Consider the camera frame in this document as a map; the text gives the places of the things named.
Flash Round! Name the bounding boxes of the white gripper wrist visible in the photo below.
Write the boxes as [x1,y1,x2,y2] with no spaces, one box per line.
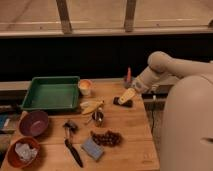
[118,67,167,104]

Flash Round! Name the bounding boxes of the yellow banana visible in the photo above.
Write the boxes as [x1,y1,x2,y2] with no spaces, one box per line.
[80,100,104,115]

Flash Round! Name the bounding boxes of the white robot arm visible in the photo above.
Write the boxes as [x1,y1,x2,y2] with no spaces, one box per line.
[118,51,213,171]

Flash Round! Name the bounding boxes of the yellow cup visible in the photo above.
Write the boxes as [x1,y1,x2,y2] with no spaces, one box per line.
[78,79,92,96]

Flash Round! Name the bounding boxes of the black rectangular block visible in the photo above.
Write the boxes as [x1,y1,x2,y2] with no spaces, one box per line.
[113,97,133,108]

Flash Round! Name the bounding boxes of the orange carrot in holder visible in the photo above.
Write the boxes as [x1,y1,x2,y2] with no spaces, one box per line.
[124,68,134,88]

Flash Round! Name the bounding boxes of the dark grape bunch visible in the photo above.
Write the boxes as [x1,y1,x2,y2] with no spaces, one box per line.
[91,131,122,147]

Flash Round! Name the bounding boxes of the blue sponge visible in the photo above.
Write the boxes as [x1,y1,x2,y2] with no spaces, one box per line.
[81,138,104,161]

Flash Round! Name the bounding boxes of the green plastic tray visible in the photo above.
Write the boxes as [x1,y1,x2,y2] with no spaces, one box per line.
[22,76,80,111]

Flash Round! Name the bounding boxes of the purple bowl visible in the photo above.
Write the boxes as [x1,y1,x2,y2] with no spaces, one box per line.
[19,110,49,137]

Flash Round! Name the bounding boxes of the crumpled white paper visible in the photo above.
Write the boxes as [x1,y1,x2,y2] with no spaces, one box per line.
[15,143,38,162]

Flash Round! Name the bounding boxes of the red bowl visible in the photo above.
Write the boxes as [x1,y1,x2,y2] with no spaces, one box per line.
[7,137,40,168]

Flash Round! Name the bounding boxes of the black handled knife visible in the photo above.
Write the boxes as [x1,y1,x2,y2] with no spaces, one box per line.
[64,128,83,168]

